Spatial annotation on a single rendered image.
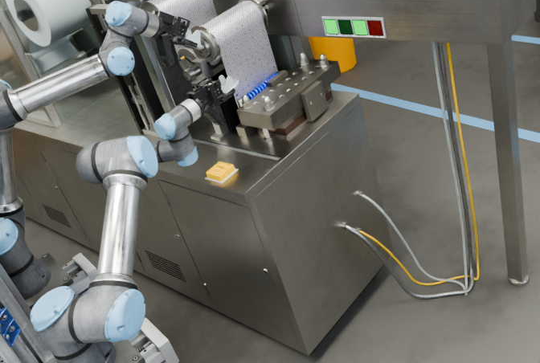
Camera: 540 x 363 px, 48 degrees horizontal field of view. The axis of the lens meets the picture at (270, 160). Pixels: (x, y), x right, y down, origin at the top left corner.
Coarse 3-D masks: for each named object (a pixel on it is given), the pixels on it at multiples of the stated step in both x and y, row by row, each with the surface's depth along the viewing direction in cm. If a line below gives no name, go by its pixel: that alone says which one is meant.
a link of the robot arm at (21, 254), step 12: (0, 228) 184; (12, 228) 184; (0, 240) 181; (12, 240) 183; (24, 240) 190; (0, 252) 181; (12, 252) 183; (24, 252) 187; (12, 264) 184; (24, 264) 187
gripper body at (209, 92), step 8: (208, 80) 207; (200, 88) 204; (208, 88) 204; (216, 88) 206; (192, 96) 204; (200, 96) 203; (208, 96) 206; (216, 96) 206; (200, 104) 201; (208, 104) 206; (216, 104) 207
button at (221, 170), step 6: (222, 162) 206; (216, 168) 204; (222, 168) 203; (228, 168) 202; (234, 168) 203; (210, 174) 202; (216, 174) 200; (222, 174) 200; (228, 174) 202; (222, 180) 200
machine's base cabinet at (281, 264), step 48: (48, 144) 286; (336, 144) 222; (48, 192) 327; (96, 192) 280; (144, 192) 246; (192, 192) 218; (288, 192) 207; (336, 192) 227; (96, 240) 319; (144, 240) 275; (192, 240) 241; (240, 240) 215; (288, 240) 211; (336, 240) 233; (384, 240) 260; (192, 288) 270; (240, 288) 237; (288, 288) 216; (336, 288) 239; (288, 336) 234
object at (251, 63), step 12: (264, 36) 222; (240, 48) 214; (252, 48) 219; (264, 48) 223; (228, 60) 211; (240, 60) 215; (252, 60) 220; (264, 60) 224; (228, 72) 212; (240, 72) 216; (252, 72) 221; (264, 72) 225; (276, 72) 230; (240, 84) 217; (252, 84) 222; (240, 96) 218
